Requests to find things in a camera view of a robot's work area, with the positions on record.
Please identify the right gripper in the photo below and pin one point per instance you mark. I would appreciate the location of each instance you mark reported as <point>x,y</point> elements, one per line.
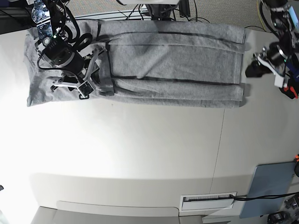
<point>85,79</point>

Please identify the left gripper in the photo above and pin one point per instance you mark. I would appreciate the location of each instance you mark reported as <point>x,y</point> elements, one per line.
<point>272,60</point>

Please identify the grey T-shirt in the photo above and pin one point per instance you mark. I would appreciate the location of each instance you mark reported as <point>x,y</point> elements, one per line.
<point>168,63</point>

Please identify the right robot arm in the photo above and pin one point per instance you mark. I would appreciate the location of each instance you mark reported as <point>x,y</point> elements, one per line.
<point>60,43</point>

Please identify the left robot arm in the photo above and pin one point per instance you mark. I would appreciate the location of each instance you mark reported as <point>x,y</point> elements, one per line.
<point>280,18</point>

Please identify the black red clamp tool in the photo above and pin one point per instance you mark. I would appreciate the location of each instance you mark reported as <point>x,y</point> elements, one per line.
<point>291,90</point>

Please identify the orange black tool at edge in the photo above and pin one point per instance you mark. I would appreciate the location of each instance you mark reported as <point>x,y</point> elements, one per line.
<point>296,168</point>

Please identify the blue-grey flat board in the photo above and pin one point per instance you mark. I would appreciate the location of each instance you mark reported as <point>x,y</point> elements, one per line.
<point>268,179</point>

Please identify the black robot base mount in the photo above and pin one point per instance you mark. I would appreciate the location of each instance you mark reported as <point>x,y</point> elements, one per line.
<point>159,12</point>

